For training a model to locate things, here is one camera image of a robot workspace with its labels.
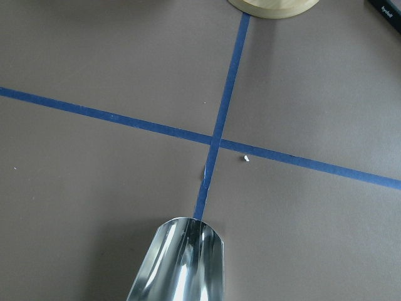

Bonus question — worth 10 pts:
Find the black monitor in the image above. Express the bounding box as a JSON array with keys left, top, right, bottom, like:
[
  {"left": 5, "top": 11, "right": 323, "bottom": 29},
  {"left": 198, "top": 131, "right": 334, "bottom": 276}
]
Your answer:
[{"left": 368, "top": 0, "right": 400, "bottom": 33}]

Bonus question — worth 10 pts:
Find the round wooden stand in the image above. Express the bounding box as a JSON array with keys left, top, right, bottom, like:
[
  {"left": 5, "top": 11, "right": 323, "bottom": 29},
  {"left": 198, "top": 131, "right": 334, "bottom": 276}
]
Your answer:
[{"left": 228, "top": 0, "right": 319, "bottom": 19}]

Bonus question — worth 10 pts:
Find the steel ice scoop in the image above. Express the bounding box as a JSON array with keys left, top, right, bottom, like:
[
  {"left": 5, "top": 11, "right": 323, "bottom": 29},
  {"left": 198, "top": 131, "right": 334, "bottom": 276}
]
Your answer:
[{"left": 127, "top": 217, "right": 224, "bottom": 301}]

